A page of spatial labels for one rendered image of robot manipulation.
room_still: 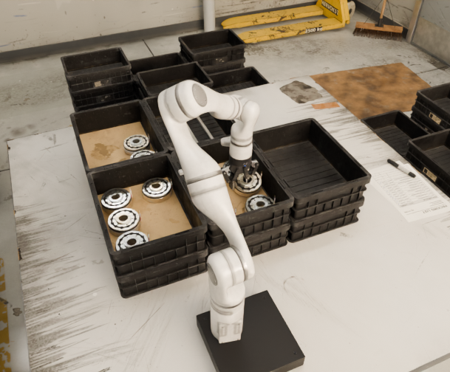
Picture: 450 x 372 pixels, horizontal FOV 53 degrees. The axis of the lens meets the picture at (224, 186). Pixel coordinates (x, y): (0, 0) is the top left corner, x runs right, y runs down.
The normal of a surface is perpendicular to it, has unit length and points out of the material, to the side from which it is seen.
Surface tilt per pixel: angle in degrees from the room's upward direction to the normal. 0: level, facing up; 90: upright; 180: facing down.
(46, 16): 90
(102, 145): 0
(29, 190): 0
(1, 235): 0
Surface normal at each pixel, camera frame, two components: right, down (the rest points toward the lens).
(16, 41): 0.39, 0.62
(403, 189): 0.00, -0.74
